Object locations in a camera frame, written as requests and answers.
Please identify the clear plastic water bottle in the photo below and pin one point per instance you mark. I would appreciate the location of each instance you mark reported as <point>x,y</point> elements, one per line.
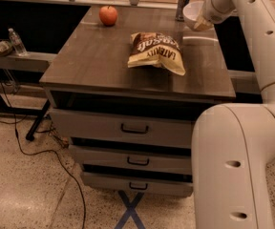
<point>17,42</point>

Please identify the top grey drawer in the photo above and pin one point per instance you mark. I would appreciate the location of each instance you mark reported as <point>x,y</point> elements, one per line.
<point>123,128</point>

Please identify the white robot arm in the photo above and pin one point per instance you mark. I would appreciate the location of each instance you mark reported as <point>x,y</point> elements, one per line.
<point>233,143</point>

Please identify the redbull can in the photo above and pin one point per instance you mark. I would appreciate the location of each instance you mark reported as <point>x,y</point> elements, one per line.
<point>179,11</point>

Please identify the white ceramic bowl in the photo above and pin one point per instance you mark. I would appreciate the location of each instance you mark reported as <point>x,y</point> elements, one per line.
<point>191,12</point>

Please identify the grey side bench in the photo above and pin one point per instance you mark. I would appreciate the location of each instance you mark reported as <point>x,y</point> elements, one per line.
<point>36,62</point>

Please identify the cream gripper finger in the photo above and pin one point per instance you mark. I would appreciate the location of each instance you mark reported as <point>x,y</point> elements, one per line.
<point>202,24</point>

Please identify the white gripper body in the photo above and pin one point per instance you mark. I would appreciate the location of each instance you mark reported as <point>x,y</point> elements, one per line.
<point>212,12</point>

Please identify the middle grey drawer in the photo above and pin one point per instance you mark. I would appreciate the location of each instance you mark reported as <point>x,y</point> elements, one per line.
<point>131,160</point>

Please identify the small round tray with items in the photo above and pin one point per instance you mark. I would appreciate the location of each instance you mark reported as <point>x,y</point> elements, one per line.
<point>5,48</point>

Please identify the bottom grey drawer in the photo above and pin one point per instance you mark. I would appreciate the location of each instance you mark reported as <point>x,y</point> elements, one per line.
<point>142,185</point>

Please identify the grey drawer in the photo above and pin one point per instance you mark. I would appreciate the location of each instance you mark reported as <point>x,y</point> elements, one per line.
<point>142,185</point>
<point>131,160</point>
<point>123,128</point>

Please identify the grey drawer cabinet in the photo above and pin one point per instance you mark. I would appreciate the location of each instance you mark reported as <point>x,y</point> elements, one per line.
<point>90,74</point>

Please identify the red apple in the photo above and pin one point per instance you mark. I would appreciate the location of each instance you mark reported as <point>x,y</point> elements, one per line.
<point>108,15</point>

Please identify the brown yellow chip bag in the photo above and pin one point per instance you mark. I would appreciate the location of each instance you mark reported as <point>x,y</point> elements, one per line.
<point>157,50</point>

